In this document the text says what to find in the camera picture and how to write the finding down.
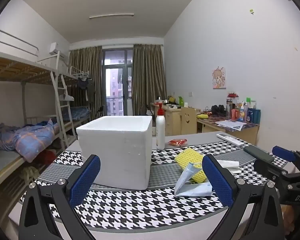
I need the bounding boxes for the black headphones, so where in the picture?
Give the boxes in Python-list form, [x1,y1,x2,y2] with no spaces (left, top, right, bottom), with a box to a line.
[211,104,227,117]

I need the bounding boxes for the black folding chair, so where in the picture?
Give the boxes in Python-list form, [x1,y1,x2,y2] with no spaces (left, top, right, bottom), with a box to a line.
[95,105,108,119]

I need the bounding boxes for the dark hanging clothes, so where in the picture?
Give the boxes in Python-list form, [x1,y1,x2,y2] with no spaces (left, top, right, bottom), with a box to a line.
[77,76,95,100]

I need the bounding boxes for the houndstooth table mat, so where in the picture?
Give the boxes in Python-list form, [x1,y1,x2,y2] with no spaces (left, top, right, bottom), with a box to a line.
[20,140,290,230]

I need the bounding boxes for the yellow foam net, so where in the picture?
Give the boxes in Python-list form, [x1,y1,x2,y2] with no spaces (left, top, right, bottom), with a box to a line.
[174,148,208,183]

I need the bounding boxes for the wooden desk with patterned top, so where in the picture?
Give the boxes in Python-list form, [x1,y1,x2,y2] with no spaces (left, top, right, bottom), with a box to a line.
[196,115,260,145]

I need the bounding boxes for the blue checked bedding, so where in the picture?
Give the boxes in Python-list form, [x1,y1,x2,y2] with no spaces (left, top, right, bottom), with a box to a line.
[70,106,92,120]

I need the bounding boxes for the group of toiletry bottles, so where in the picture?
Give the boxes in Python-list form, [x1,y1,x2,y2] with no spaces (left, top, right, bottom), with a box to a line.
[225,93,262,124]

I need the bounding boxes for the red snack packet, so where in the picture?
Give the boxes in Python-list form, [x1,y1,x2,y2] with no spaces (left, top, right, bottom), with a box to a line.
[168,138,188,147]

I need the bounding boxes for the black phone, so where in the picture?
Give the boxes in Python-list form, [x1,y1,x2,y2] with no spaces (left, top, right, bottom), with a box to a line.
[243,145,275,163]

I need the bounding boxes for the white air conditioner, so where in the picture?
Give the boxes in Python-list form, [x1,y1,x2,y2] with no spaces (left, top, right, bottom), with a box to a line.
[49,42,67,60]

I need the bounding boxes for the wooden desk with drawers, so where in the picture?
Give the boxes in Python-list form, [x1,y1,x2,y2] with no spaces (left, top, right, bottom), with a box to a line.
[150,102,198,136]

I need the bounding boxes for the cartoon wall poster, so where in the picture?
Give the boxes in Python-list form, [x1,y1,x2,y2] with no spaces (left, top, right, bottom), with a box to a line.
[212,67,227,89]

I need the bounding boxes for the blue checked blanket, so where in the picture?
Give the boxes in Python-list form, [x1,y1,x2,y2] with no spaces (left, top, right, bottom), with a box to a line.
[0,119,60,163]

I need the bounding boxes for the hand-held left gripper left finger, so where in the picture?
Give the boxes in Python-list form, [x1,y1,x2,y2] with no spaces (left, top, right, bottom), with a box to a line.
[18,154,101,240]

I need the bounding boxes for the white metal bunk bed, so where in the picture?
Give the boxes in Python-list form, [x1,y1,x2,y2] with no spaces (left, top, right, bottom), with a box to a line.
[57,65,92,140]
[0,29,77,205]

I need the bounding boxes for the white tissue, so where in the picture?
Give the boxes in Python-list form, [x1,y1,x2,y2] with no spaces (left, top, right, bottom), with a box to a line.
[216,159,240,174]

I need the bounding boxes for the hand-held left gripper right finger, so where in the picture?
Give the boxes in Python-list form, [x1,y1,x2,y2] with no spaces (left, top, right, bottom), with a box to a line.
[202,154,285,240]

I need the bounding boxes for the brown curtain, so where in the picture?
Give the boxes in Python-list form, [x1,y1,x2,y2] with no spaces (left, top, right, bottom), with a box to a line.
[69,45,103,119]
[132,44,167,117]

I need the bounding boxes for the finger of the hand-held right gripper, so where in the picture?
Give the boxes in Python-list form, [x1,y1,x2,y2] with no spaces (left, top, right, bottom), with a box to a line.
[272,145,300,173]
[253,159,294,181]

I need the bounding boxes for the wooden chair with smiley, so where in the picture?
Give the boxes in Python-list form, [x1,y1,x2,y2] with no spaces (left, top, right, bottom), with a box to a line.
[181,107,197,135]

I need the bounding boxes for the white lotion pump bottle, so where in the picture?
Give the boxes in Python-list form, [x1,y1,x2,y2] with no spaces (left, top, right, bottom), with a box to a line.
[155,102,166,150]

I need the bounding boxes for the white foam box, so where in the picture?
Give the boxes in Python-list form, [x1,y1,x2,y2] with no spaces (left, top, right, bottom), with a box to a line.
[76,116,153,190]

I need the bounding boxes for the white remote control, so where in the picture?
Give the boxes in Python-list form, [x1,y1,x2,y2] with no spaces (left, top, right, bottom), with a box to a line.
[216,133,251,147]

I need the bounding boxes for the printed papers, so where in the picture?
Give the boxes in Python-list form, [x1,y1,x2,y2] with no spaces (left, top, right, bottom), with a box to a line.
[215,120,247,131]

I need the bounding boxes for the ceiling tube light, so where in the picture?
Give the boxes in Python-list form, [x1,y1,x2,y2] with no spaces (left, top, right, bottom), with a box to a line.
[89,14,135,19]

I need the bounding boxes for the glass balcony door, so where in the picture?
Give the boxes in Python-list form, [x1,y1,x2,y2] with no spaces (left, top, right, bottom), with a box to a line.
[102,49,133,117]

